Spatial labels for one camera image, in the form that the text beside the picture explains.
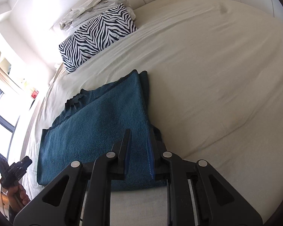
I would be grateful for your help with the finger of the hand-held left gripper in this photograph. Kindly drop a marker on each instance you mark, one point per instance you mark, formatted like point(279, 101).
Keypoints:
point(1, 161)
point(23, 162)

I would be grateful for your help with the crumpled white duvet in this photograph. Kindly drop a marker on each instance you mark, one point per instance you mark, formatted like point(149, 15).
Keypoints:
point(96, 6)

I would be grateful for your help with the person's left hand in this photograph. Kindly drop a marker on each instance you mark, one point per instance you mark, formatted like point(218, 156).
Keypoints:
point(17, 196)

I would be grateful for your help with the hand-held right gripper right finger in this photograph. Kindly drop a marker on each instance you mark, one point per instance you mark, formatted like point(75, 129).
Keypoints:
point(151, 155)

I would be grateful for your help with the dark teal sweater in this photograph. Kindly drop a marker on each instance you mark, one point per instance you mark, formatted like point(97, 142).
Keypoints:
point(103, 127)

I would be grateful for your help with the white wall shelf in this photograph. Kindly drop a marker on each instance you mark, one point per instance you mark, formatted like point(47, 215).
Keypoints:
point(1, 60)

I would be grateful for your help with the dark framed window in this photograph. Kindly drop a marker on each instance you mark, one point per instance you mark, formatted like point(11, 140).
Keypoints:
point(2, 120)

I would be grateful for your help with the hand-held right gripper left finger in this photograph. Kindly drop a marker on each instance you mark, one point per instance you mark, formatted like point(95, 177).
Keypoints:
point(126, 155)

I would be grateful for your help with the beige curtain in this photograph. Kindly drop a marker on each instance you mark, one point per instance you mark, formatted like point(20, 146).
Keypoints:
point(6, 74)

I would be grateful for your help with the red box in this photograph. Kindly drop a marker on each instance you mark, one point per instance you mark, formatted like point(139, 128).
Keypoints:
point(35, 94)

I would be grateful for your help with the bed with beige sheet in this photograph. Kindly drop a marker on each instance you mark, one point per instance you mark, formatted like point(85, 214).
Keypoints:
point(214, 87)

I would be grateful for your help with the zebra striped pillow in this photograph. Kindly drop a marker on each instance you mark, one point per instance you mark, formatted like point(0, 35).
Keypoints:
point(96, 37)

